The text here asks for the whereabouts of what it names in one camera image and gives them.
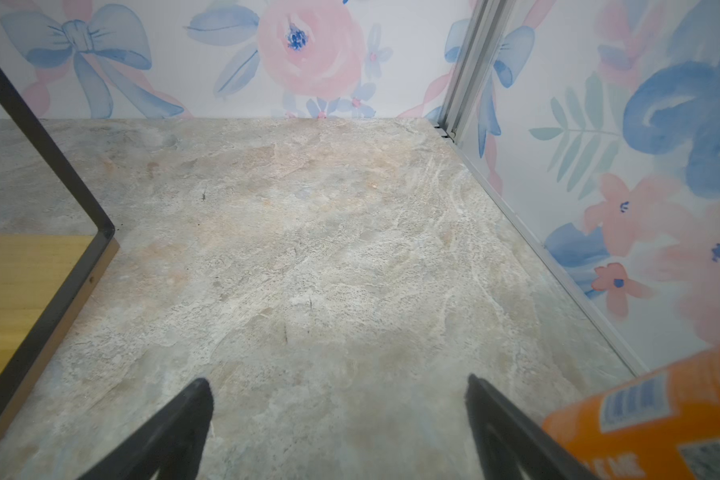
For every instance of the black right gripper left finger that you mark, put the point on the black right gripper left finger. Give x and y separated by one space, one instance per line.
169 445

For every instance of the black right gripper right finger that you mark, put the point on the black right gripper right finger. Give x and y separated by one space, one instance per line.
509 444

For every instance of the wooden shelf with black frame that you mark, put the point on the wooden shelf with black frame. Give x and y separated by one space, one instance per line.
55 241

